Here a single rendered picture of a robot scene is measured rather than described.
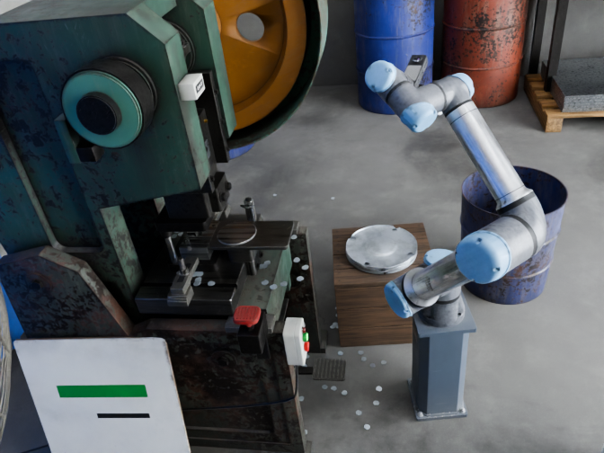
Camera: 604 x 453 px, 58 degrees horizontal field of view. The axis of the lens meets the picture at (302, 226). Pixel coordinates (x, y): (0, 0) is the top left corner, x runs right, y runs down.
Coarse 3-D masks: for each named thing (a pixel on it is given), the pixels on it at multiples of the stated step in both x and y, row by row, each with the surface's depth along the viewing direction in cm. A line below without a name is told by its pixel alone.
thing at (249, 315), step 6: (240, 306) 146; (246, 306) 146; (252, 306) 146; (258, 306) 146; (240, 312) 145; (246, 312) 144; (252, 312) 144; (258, 312) 144; (234, 318) 143; (240, 318) 142; (246, 318) 142; (252, 318) 142; (258, 318) 143; (246, 324) 146
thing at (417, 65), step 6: (414, 60) 148; (420, 60) 147; (426, 60) 148; (408, 66) 148; (414, 66) 147; (420, 66) 147; (426, 66) 148; (408, 72) 147; (414, 72) 146; (420, 72) 146; (414, 78) 145; (420, 78) 146
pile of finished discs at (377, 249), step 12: (372, 228) 234; (384, 228) 233; (396, 228) 233; (348, 240) 229; (360, 240) 228; (372, 240) 227; (384, 240) 226; (396, 240) 226; (408, 240) 225; (348, 252) 223; (360, 252) 222; (372, 252) 220; (384, 252) 219; (396, 252) 219; (408, 252) 219; (360, 264) 215; (372, 264) 215; (384, 264) 214; (396, 264) 213; (408, 264) 216
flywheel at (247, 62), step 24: (216, 0) 167; (240, 0) 166; (264, 0) 165; (288, 0) 160; (264, 24) 169; (288, 24) 164; (240, 48) 174; (264, 48) 173; (288, 48) 168; (240, 72) 179; (264, 72) 178; (288, 72) 173; (240, 96) 184; (264, 96) 179; (240, 120) 185
